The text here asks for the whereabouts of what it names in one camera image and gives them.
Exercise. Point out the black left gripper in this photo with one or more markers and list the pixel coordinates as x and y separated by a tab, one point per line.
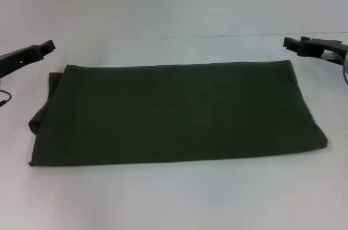
16	61

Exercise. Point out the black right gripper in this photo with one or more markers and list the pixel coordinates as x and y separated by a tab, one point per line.
326	46

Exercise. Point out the dark green shirt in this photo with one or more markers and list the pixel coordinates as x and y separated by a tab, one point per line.
176	110

